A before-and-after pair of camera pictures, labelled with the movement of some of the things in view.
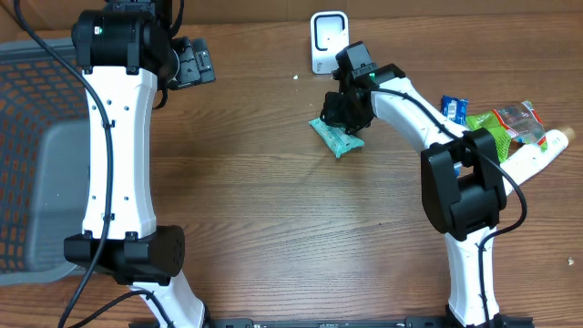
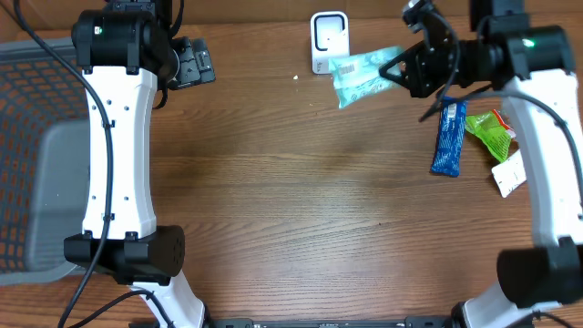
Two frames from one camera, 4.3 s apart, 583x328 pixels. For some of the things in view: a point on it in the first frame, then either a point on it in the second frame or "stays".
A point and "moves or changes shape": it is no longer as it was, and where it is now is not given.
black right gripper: (331, 117) → (416, 76)
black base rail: (347, 322) stays
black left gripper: (197, 62) stays
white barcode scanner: (330, 33) stays
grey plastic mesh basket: (44, 144) stays
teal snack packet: (335, 139) moves or changes shape
